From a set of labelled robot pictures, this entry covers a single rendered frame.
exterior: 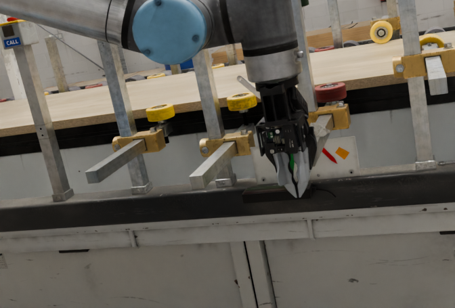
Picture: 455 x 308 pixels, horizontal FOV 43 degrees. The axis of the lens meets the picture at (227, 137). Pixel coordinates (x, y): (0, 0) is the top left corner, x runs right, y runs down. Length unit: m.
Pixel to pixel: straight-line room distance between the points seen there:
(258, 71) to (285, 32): 0.07
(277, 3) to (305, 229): 0.77
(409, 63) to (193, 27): 0.69
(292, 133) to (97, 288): 1.38
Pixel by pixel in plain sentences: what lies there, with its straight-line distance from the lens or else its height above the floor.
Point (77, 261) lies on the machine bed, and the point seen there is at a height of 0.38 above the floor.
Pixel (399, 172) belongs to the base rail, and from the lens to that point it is 1.41.
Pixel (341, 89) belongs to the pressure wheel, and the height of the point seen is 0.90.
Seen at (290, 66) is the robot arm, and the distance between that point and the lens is 0.90.
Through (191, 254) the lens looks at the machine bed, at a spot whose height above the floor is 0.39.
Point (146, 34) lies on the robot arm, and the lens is 0.77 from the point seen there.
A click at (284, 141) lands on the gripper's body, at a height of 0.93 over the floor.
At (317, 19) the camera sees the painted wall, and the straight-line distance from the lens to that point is 8.53.
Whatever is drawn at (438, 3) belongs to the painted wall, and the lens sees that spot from 8.60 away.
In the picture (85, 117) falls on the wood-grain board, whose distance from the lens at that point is 1.84.
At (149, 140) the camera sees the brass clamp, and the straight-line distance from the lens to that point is 1.53.
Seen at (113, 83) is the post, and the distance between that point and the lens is 1.54.
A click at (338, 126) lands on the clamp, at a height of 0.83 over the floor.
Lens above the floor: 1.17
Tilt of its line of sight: 13 degrees down
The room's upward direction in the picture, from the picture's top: 11 degrees counter-clockwise
